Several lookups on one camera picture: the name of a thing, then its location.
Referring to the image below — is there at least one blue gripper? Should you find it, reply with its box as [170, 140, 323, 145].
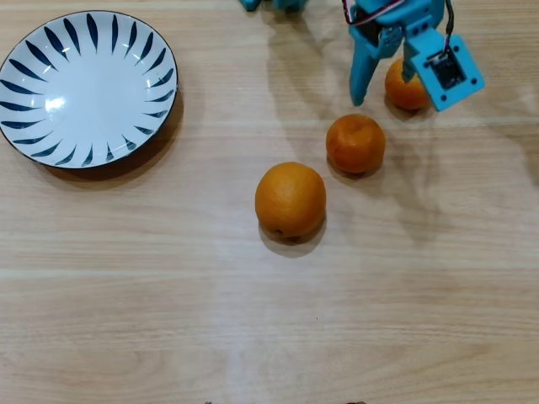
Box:
[348, 10, 446, 107]

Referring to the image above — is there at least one small orange fruit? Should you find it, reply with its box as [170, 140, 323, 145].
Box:
[325, 113, 387, 174]
[384, 58, 433, 111]

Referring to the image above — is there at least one large orange fruit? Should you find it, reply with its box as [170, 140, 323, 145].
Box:
[254, 162, 328, 238]

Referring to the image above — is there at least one white plate blue leaf pattern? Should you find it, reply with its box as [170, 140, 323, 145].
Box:
[0, 11, 179, 170]

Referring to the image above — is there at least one red white servo wire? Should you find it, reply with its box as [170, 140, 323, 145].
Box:
[342, 0, 408, 28]

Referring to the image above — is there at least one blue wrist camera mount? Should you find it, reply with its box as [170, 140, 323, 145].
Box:
[403, 23, 485, 113]

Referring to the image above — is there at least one black camera cable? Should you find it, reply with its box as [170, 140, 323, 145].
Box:
[444, 0, 456, 43]

